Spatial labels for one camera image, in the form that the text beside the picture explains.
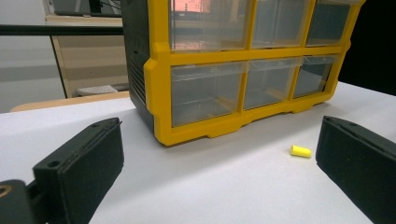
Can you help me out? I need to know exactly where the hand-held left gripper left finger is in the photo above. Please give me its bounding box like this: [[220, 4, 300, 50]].
[[32, 117, 125, 224]]

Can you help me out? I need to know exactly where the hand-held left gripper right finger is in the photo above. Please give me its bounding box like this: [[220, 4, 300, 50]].
[[315, 115, 396, 224]]

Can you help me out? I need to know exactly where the yellow foam earplug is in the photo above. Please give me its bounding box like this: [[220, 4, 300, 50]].
[[290, 145, 313, 159]]

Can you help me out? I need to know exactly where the yellow black organizer cabinet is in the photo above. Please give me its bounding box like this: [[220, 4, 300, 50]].
[[120, 0, 367, 147]]

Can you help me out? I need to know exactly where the light wooden table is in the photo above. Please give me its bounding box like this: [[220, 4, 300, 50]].
[[9, 90, 131, 113]]

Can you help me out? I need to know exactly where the white keyboard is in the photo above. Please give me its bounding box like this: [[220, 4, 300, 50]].
[[75, 84, 120, 97]]

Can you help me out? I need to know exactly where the black curtain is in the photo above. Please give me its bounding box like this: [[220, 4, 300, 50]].
[[337, 0, 396, 97]]

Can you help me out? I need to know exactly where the group of clear drawers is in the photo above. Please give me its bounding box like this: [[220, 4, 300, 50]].
[[168, 0, 351, 128]]

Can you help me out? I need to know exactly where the black computer monitor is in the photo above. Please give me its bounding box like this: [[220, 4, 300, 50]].
[[49, 0, 122, 18]]

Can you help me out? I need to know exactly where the black horizontal frame bar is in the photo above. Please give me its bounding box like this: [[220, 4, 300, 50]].
[[0, 23, 124, 36]]

